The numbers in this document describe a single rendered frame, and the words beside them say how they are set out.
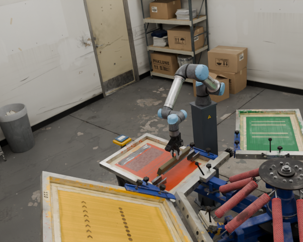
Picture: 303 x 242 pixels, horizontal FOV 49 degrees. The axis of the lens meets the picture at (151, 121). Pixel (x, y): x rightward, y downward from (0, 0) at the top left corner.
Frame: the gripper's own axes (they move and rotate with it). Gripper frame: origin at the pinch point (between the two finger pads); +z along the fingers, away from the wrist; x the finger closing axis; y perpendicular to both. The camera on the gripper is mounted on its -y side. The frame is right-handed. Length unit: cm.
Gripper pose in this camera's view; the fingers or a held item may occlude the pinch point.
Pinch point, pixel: (174, 158)
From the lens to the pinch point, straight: 257.2
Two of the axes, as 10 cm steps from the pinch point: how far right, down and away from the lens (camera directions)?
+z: 1.2, 8.8, 4.6
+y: 6.8, -4.1, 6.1
